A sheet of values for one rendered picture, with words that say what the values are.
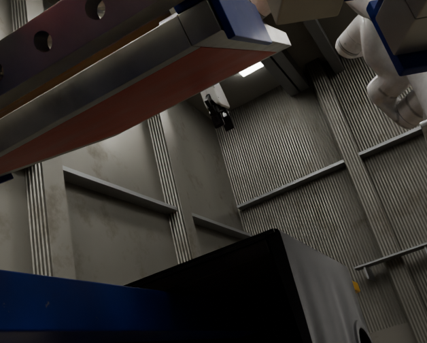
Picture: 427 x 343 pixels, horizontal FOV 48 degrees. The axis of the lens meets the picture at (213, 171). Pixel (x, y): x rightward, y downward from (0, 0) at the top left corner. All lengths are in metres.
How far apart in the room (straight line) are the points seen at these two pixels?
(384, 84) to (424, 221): 7.80
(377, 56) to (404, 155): 8.12
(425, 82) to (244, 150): 9.69
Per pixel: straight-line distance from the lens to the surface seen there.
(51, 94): 0.63
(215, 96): 1.45
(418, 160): 9.56
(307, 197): 9.84
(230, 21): 0.55
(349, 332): 0.93
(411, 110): 1.58
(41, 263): 5.13
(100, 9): 0.54
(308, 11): 0.37
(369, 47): 1.54
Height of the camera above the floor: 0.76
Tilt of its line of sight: 24 degrees up
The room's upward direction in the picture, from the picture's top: 15 degrees counter-clockwise
